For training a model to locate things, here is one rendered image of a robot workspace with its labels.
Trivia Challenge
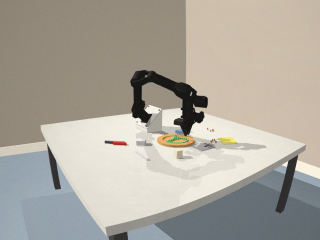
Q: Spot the light blue block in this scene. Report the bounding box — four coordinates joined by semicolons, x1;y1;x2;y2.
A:
175;129;183;134

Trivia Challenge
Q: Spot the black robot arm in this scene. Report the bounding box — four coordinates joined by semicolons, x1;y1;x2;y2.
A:
130;70;208;124

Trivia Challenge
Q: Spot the orange round board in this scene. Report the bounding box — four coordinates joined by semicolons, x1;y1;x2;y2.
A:
157;134;195;148

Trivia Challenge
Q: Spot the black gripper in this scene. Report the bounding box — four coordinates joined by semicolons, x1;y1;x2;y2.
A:
173;106;196;137

